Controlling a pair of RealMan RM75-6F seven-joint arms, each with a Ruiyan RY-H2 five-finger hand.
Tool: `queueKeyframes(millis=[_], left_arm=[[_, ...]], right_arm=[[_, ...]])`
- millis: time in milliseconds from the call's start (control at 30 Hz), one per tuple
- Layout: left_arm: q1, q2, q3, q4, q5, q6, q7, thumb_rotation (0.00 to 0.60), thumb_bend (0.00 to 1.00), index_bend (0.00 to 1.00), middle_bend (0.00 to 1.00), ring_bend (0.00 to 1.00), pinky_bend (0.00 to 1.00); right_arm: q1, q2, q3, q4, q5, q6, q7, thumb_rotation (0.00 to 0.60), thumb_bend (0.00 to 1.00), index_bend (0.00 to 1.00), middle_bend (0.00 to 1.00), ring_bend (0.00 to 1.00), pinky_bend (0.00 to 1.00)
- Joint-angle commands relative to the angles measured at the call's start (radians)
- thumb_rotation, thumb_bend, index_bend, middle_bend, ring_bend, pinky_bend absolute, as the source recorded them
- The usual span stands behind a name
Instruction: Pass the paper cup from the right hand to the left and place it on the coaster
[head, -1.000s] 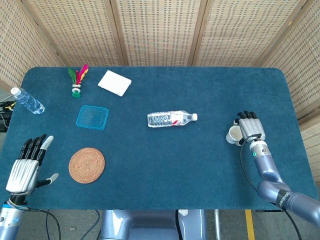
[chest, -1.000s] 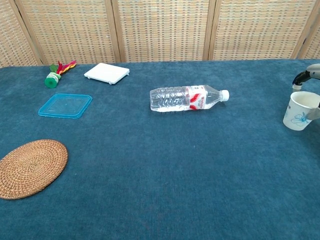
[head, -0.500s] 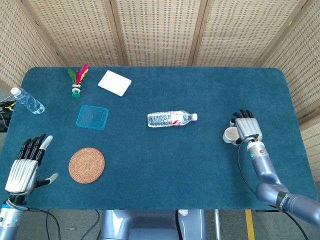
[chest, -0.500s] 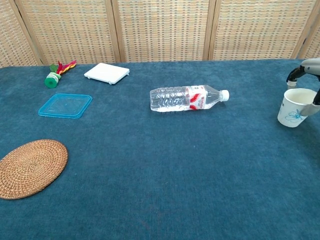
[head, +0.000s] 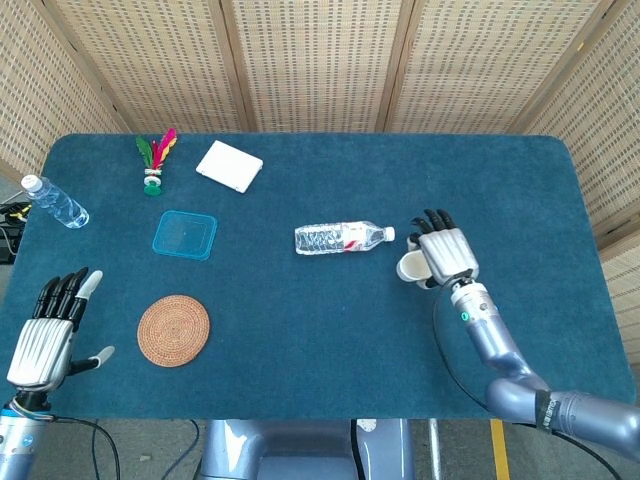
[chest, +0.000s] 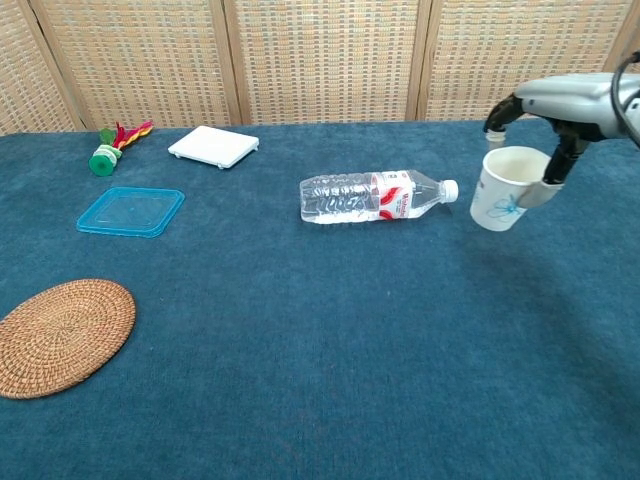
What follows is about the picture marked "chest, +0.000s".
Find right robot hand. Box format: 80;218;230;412
482;72;640;209

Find white paper cup blue flowers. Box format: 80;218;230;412
469;145;552;234

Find woven bamboo folding screen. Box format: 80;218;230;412
0;0;640;137

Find brown woven rattan coaster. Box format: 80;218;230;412
0;278;137;400

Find clear water bottle red label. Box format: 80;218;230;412
299;169;460;226

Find blue carpet table cloth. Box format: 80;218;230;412
0;118;640;480

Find white square plastic lid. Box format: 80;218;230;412
167;125;261;171

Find blue transparent plastic lid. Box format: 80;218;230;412
75;186;187;239

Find feather shuttlecock green base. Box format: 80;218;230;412
88;120;155;178

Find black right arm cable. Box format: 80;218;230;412
610;49;640;150

